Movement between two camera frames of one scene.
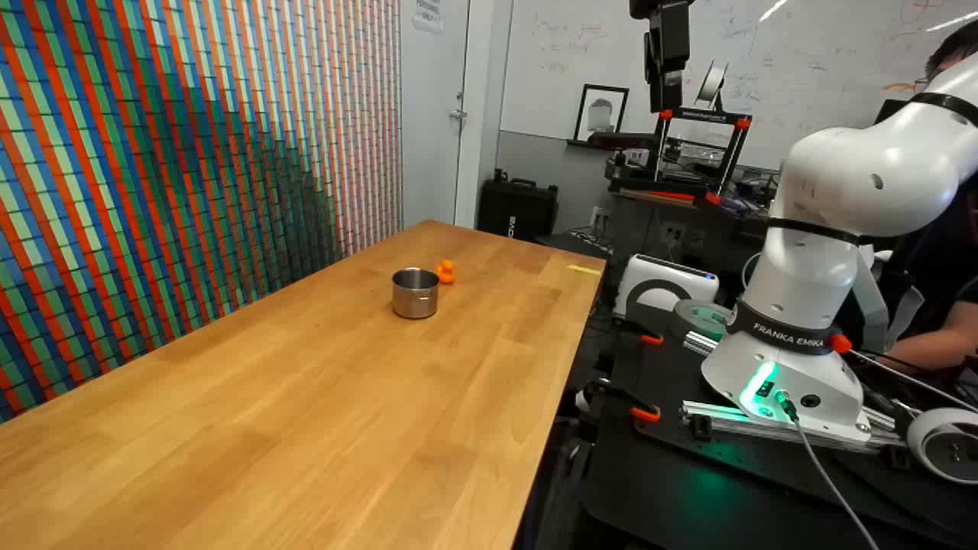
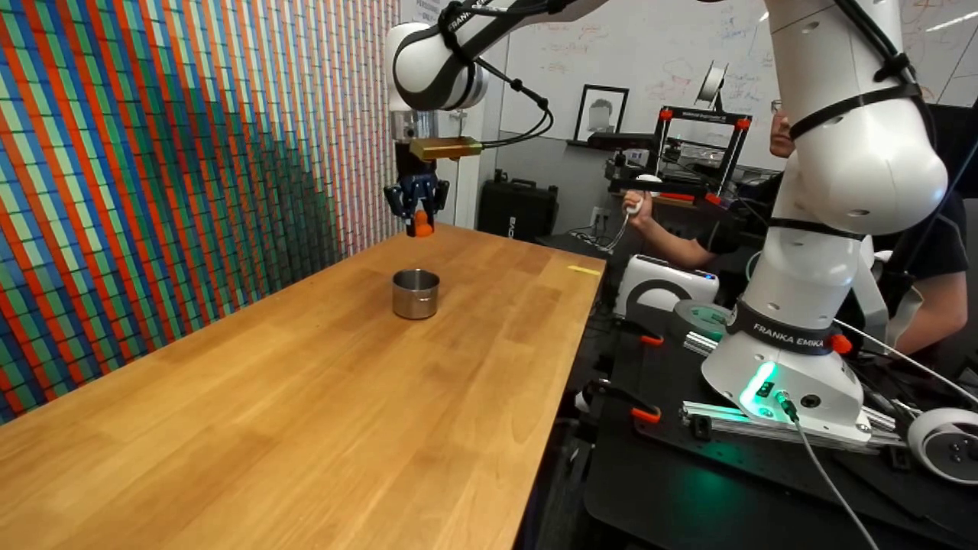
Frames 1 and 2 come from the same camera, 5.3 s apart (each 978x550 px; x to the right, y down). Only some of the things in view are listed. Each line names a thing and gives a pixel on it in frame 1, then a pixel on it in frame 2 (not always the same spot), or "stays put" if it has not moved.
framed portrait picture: [604, 111] stays put
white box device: [697, 285] stays put
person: [946, 263] -> [917, 269]
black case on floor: [529, 204] stays put
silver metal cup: [413, 290] stays put
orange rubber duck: [446, 269] -> [424, 224]
